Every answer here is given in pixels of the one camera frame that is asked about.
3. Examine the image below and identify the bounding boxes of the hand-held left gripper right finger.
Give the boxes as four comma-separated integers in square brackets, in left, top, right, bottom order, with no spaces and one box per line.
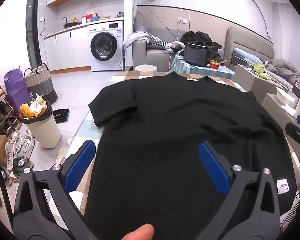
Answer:
[198,142,281,240]

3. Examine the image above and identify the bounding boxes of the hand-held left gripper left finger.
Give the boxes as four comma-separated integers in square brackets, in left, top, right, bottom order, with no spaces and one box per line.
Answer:
[13,140,100,240]

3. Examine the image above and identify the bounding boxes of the black knit t-shirt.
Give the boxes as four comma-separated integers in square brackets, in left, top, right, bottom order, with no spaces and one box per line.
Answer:
[85,71,297,240]

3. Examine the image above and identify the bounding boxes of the grey white clothes heap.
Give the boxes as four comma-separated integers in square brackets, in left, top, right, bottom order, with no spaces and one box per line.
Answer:
[123,31,160,48]

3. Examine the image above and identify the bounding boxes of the person's left hand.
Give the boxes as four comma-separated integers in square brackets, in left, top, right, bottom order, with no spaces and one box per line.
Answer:
[121,224,155,240]

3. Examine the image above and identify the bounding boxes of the white bowl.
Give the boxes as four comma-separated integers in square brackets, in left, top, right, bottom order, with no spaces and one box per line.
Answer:
[276,87,297,105]

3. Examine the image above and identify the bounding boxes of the beige storage box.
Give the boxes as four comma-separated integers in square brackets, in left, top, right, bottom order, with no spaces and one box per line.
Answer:
[234,64,285,103]
[261,90,300,133]

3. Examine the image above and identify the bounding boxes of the cream trash bin black bag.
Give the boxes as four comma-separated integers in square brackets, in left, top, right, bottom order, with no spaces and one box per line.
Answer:
[20,94,62,149]

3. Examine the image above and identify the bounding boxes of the black floor tray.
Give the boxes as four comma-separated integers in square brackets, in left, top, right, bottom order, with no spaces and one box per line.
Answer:
[52,108,70,123]

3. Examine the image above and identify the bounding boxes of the grey duvet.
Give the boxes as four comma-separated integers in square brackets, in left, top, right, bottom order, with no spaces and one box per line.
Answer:
[265,59,300,85]

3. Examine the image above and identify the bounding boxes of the group of sneakers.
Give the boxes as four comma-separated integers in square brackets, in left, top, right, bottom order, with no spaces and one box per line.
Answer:
[0,77,35,208]

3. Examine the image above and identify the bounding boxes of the green toys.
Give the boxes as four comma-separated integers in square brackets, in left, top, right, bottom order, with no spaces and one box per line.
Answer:
[254,62,268,80]

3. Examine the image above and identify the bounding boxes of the blue pillow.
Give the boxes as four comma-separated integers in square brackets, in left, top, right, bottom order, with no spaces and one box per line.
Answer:
[234,47,263,64]

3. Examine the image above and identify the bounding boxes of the woven laundry basket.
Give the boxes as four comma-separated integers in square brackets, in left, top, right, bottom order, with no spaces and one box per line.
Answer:
[24,62,58,105]

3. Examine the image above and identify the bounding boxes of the wooden shoe rack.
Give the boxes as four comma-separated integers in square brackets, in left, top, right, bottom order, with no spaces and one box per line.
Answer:
[0,46,15,140]

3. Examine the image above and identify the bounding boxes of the purple bag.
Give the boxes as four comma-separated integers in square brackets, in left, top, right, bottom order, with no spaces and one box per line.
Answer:
[4,66,32,115]

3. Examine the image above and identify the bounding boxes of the teal striped side table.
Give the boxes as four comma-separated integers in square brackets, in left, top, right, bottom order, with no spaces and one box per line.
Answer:
[170,54,235,80]

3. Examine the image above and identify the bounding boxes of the checkered tablecloth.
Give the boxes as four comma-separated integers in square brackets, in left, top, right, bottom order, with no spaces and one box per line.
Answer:
[56,70,300,230]

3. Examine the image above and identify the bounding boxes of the grey bed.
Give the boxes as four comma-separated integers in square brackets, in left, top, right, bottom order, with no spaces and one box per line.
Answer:
[227,25,300,93]

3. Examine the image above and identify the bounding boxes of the white kitchen base cabinets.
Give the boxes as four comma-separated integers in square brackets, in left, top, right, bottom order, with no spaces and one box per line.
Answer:
[43,26,92,72]

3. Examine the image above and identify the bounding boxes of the round white stool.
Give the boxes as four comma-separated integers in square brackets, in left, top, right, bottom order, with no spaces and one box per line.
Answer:
[135,64,158,73]

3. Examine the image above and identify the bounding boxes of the white washing machine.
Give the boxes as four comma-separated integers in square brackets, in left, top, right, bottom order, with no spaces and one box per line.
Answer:
[86,21,125,72]

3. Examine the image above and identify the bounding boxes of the grey sofa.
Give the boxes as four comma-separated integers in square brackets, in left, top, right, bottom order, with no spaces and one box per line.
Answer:
[132,11,225,71]

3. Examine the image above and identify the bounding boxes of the white hoodie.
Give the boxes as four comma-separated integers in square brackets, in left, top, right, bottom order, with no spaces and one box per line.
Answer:
[164,41,185,53]

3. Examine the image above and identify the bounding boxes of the black jacket pile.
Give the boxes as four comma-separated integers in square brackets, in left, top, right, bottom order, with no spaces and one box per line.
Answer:
[181,31,223,63]

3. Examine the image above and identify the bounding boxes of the black sink with faucet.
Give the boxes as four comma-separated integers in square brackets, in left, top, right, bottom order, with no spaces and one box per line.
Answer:
[62,17,80,29]

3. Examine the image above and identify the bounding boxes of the dark door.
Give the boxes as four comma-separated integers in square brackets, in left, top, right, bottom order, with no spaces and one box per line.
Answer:
[26,0,41,67]

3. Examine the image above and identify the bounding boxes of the red blue box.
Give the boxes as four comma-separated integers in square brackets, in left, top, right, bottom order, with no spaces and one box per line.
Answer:
[81,12,100,23]

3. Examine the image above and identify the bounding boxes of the blue cable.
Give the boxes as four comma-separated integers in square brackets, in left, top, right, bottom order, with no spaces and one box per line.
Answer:
[133,0,182,42]

